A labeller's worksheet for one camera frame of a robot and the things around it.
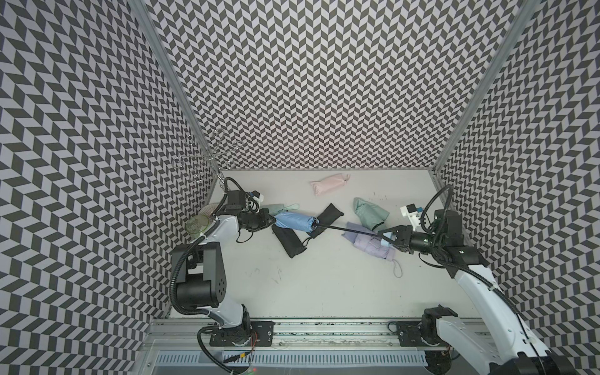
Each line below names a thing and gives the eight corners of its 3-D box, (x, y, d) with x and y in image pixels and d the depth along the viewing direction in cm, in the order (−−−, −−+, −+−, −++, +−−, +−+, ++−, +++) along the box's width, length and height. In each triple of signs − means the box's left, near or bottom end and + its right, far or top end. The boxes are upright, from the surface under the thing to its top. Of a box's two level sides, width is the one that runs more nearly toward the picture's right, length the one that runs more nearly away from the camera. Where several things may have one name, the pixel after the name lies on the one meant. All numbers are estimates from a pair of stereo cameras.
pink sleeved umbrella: (316, 194, 109) (316, 191, 107) (311, 184, 113) (311, 181, 111) (352, 183, 114) (353, 180, 112) (346, 174, 118) (347, 171, 116)
